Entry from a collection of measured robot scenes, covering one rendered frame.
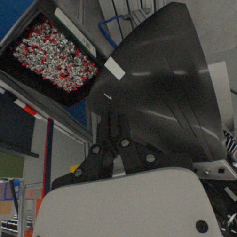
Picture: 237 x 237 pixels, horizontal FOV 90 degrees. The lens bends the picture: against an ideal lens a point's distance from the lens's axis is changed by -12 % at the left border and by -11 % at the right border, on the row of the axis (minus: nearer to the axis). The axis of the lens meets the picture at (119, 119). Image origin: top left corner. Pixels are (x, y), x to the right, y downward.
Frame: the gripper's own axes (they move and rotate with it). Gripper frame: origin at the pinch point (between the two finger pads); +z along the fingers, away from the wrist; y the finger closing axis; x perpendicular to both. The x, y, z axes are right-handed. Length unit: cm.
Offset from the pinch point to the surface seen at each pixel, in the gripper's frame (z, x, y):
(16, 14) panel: 47, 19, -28
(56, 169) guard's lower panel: 46, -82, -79
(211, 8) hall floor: 117, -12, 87
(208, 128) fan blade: 2.1, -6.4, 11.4
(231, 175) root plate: -2.2, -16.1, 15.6
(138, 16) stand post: 94, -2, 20
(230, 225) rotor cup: -9.2, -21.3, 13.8
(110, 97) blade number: 10.7, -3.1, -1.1
